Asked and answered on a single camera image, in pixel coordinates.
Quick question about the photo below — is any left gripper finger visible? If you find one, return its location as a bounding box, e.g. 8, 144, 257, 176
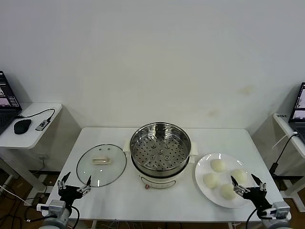
76, 176, 92, 194
57, 171, 71, 190

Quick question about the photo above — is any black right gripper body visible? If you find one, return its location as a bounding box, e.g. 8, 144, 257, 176
242, 187, 273, 211

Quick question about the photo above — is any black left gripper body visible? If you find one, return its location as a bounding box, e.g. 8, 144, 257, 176
58, 185, 84, 208

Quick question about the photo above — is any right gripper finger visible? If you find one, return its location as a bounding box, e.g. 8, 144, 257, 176
251, 173, 267, 190
230, 176, 250, 198

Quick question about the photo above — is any white steamed baozi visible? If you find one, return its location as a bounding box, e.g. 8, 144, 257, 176
203, 173, 220, 189
230, 168, 248, 186
211, 159, 226, 172
220, 183, 237, 200

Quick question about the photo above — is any glass pot lid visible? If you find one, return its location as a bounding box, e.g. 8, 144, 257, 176
76, 143, 127, 188

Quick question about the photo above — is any stainless steel steamer basket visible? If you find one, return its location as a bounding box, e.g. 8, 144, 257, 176
123, 122, 199, 174

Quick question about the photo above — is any grey power strip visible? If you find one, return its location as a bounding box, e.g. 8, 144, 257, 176
38, 173, 54, 186

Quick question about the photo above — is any white round plate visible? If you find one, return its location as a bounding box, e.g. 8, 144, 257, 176
194, 152, 257, 209

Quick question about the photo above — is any black computer mouse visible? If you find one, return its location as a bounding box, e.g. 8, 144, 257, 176
13, 118, 32, 135

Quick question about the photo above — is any cream electric cooker pot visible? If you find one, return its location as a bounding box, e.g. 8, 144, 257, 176
125, 151, 195, 191

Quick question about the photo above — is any black open laptop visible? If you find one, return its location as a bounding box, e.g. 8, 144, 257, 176
0, 70, 23, 135
287, 82, 305, 144

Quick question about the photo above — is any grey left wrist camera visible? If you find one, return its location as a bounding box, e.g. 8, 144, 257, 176
49, 199, 66, 213

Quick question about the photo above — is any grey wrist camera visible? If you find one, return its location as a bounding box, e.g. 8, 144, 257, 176
49, 199, 66, 213
271, 201, 291, 219

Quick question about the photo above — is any black cable with adapter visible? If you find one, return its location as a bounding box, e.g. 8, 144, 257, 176
269, 134, 299, 175

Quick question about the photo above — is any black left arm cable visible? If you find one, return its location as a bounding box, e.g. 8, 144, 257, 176
69, 205, 81, 227

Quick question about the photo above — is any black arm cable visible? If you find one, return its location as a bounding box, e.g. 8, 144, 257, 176
246, 207, 263, 229
69, 205, 81, 227

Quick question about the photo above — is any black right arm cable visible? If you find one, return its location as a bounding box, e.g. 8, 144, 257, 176
246, 207, 263, 229

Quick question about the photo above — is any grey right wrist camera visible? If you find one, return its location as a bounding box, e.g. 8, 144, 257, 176
271, 201, 291, 219

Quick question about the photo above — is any white floor cable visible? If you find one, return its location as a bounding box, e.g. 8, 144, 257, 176
0, 184, 33, 206

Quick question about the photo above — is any usb hub with black cable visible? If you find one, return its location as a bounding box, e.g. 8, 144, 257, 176
15, 108, 56, 131

